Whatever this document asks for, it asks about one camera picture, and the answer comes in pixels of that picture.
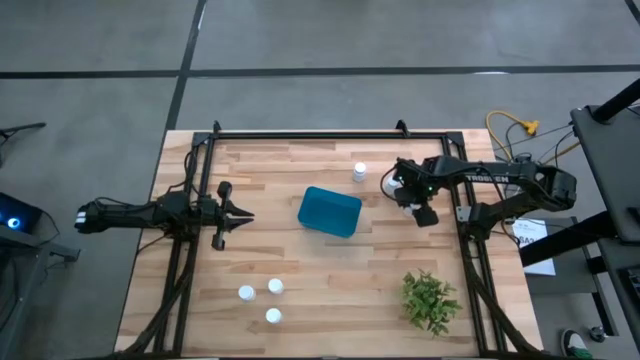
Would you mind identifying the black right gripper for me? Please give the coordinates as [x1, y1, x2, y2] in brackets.
[394, 158, 441, 229]

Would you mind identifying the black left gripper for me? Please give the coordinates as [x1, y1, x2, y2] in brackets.
[202, 181, 255, 251]

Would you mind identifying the teal plastic basket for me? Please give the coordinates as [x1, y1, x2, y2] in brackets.
[297, 186, 363, 239]

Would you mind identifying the green artificial plant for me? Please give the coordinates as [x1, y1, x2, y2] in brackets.
[400, 268, 464, 339]

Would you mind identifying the white paper sheet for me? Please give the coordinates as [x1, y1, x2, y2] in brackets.
[510, 217, 557, 277]

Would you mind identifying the black metal stand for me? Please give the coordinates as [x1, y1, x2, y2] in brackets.
[0, 229, 81, 360]

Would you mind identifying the black metal cart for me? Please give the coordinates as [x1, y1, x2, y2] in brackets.
[519, 77, 640, 360]

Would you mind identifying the black computer with blue light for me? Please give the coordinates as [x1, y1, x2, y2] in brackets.
[0, 192, 44, 234]

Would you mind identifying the person's shoe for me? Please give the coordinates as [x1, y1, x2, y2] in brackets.
[560, 328, 594, 360]

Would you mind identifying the black tripod leg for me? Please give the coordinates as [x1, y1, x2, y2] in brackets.
[0, 122, 47, 169]

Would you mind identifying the black aluminium table frame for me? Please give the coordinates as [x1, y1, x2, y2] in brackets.
[117, 119, 544, 359]

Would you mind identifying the yellow extension cable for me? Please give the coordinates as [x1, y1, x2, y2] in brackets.
[485, 109, 582, 169]

